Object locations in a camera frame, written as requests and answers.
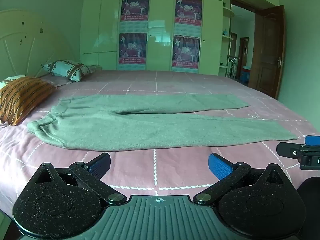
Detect white metal rack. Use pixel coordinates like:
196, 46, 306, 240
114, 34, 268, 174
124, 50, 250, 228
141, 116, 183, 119
226, 57, 240, 78

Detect cream corner shelf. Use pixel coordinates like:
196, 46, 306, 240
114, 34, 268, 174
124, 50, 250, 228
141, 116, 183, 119
219, 0, 235, 76

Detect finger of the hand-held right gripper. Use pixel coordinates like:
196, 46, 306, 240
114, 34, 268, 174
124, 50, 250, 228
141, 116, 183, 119
305, 135, 320, 146
276, 142, 320, 158

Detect blue stool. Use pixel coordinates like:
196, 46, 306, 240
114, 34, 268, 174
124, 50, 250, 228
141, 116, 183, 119
240, 66, 252, 82

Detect white patterned pillow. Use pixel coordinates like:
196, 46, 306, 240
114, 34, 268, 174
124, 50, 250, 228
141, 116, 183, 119
41, 60, 95, 83

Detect brown wooden door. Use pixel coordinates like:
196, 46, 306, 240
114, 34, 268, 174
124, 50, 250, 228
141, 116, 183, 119
248, 5, 286, 99

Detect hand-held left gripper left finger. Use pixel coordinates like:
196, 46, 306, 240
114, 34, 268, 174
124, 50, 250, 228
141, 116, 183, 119
32, 152, 128, 206

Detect orange striped pillow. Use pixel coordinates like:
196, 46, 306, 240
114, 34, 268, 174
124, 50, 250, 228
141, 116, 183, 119
0, 75, 57, 126

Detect grey-green pants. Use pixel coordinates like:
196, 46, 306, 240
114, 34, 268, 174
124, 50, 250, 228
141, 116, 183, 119
26, 94, 299, 152

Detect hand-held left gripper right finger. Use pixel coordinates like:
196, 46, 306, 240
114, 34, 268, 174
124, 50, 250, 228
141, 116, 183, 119
192, 152, 288, 206

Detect wall poster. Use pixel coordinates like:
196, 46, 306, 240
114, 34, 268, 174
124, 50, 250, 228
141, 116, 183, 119
120, 0, 150, 33
171, 35, 201, 72
118, 33, 147, 71
174, 0, 203, 36

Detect cream headboard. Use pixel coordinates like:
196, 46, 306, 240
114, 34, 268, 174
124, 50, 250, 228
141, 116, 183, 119
0, 9, 81, 80

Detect glossy cream wardrobe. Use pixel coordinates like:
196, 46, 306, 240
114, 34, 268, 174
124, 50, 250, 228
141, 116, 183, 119
80, 0, 278, 75

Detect bed with pink checked sheet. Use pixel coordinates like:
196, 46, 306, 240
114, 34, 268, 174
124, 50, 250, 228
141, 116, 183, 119
0, 69, 320, 217

